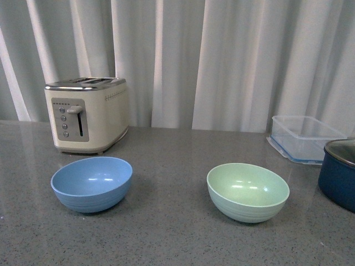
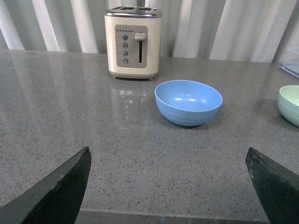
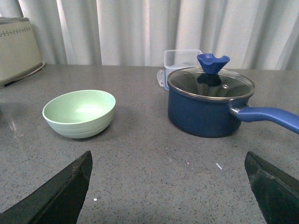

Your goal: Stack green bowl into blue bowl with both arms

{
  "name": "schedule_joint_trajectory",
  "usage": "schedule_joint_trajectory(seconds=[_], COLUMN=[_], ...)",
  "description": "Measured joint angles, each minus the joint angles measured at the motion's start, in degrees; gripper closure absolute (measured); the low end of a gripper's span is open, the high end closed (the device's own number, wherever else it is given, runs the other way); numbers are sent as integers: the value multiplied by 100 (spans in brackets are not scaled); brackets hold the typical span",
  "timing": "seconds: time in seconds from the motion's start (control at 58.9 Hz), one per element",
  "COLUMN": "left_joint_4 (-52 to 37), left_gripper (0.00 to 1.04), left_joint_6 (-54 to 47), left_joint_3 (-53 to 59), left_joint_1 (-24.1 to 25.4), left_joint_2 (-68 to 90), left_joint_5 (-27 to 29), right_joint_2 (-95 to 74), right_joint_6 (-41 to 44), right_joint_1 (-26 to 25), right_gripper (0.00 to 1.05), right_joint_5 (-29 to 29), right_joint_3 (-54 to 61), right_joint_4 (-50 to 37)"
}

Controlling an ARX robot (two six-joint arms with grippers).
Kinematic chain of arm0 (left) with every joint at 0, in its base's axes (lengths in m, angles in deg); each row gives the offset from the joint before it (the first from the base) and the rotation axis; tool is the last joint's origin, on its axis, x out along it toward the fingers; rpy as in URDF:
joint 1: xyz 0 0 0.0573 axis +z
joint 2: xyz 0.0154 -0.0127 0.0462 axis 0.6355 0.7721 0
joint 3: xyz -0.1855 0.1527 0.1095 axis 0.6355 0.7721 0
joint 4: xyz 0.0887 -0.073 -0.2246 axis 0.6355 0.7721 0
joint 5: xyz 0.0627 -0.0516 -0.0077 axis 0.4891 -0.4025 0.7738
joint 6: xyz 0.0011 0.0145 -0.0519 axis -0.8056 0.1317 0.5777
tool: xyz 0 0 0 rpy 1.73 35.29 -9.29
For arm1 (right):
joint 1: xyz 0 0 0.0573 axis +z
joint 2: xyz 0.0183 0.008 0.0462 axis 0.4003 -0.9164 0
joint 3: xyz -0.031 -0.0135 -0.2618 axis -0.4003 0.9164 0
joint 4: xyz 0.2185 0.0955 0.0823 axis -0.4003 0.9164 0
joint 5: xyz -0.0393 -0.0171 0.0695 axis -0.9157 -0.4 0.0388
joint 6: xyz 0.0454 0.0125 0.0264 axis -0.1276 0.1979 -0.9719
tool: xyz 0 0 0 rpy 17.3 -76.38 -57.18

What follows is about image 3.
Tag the blue saucepan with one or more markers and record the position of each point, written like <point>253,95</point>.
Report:
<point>213,119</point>

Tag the green bowl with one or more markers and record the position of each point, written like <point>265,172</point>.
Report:
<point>80,114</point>

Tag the cream toaster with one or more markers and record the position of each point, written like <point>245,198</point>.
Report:
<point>19,52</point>

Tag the clear plastic container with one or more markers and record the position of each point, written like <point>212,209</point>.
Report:
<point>176,59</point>

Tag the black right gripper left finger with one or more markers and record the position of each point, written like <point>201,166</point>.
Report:
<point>58,201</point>

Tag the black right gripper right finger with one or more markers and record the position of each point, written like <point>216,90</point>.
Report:
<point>276,192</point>

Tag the glass lid with blue knob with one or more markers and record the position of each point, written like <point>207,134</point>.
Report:
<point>210,81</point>

